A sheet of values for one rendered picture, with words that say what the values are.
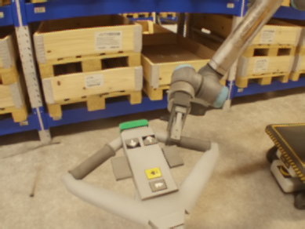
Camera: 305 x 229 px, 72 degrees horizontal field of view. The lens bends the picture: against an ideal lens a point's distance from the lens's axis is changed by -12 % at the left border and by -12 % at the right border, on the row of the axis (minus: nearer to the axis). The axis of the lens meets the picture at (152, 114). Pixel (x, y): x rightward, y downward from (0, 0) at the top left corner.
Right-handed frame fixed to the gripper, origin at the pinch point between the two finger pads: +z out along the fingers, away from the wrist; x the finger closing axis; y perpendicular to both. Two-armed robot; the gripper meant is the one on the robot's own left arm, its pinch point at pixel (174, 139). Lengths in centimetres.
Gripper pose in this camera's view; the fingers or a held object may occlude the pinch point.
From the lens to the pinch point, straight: 67.6
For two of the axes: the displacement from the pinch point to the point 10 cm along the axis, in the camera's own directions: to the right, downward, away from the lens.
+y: -9.8, -2.1, 0.4
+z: -1.8, 7.0, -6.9
